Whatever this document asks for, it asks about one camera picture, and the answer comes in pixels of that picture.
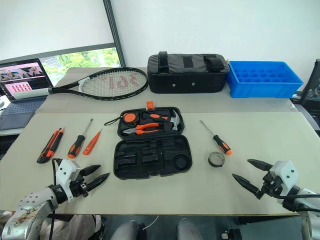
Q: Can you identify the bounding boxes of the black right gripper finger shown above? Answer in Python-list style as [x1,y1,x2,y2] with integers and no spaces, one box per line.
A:
[246,158,274,173]
[231,173,261,196]

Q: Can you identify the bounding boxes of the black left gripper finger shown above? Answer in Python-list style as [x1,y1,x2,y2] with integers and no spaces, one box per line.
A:
[79,164,102,178]
[85,172,111,194]

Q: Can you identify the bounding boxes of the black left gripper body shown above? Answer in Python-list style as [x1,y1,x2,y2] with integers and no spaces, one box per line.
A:
[66,172,89,202]

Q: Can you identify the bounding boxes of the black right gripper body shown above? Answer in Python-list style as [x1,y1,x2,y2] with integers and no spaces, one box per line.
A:
[255,170,284,200]

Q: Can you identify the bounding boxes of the orange test pen screwdriver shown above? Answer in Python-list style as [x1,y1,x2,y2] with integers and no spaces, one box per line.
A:
[82,128,104,157]

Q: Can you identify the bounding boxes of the black orange handled screwdriver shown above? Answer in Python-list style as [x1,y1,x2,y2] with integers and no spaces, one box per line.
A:
[67,118,94,160]
[199,120,234,157]

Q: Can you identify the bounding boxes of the black electrical tape roll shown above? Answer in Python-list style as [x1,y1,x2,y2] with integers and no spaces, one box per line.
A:
[207,151,225,168]

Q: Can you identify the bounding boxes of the black orange utility knife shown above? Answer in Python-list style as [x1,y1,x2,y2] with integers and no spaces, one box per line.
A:
[36,127,66,165]

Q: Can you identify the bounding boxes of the black tool kit case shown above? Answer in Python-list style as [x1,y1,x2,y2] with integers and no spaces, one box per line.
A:
[113,100,194,180]

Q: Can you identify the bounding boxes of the beige fabric shape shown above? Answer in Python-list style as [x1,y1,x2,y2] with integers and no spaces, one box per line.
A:
[39,214,103,240]

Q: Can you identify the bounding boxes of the small black box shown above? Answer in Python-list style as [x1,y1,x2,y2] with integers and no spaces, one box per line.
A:
[220,228,243,240]

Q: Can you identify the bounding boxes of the grey rounded shape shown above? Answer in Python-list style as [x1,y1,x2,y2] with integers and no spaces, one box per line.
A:
[110,219,146,240]
[176,218,204,240]

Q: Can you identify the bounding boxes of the orange black tape measure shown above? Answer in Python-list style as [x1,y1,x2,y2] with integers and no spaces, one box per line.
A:
[104,112,141,127]

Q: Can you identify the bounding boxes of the blue plastic compartment crate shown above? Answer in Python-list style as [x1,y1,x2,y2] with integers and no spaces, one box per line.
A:
[226,60,304,99]

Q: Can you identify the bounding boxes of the black white tennis racket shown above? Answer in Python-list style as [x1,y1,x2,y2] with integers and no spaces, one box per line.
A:
[13,66,149,102]

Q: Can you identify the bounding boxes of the black office chair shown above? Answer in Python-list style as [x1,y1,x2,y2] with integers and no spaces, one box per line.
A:
[298,58,320,122]

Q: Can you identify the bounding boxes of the black fabric bag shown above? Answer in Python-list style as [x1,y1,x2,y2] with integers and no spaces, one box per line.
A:
[146,50,231,95]

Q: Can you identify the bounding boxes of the open laptop computer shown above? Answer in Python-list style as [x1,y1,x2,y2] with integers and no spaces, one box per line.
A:
[0,57,55,131]

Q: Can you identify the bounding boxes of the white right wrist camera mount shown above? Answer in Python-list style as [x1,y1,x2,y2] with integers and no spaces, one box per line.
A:
[268,160,300,198]

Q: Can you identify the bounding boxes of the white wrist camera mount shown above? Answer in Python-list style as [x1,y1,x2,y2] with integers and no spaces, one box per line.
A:
[55,159,82,198]
[268,160,300,198]

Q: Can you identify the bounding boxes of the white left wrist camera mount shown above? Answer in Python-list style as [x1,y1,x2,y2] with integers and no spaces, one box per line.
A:
[55,159,82,198]

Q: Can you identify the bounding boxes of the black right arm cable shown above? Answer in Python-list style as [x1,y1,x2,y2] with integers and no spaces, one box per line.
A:
[276,191,320,214]

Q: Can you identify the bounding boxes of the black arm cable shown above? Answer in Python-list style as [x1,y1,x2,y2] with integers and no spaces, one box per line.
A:
[50,157,63,240]
[276,191,320,214]

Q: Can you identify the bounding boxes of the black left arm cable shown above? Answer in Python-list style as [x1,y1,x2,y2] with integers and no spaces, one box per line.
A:
[50,157,63,240]

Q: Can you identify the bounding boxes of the thin white cable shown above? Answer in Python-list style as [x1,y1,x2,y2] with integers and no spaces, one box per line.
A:
[144,214,159,230]

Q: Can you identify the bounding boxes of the orange handled pliers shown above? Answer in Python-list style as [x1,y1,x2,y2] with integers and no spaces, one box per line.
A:
[122,122,161,136]

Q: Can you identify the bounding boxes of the claw hammer black orange handle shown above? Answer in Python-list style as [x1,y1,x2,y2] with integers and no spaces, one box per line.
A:
[141,110,182,133]

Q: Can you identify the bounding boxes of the grey window frame post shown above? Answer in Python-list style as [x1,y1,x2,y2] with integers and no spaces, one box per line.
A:
[102,0,127,69]

